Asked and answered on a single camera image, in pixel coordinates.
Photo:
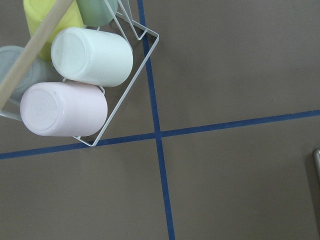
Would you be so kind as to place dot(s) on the white cup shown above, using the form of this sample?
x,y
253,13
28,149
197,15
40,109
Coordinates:
x,y
92,57

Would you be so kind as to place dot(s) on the pink cup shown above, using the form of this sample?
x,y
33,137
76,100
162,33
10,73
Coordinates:
x,y
63,109

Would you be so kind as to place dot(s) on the green cup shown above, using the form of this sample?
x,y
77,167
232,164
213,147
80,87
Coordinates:
x,y
94,13

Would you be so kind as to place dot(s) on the grey blue cup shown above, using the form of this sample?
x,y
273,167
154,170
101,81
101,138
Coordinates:
x,y
39,72

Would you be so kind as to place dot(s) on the yellow cup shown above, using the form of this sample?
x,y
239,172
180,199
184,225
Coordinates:
x,y
35,13

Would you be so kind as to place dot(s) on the white wire cup rack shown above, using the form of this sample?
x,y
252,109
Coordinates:
x,y
126,16

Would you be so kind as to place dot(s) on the wooden rack handle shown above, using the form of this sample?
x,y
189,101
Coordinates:
x,y
32,49

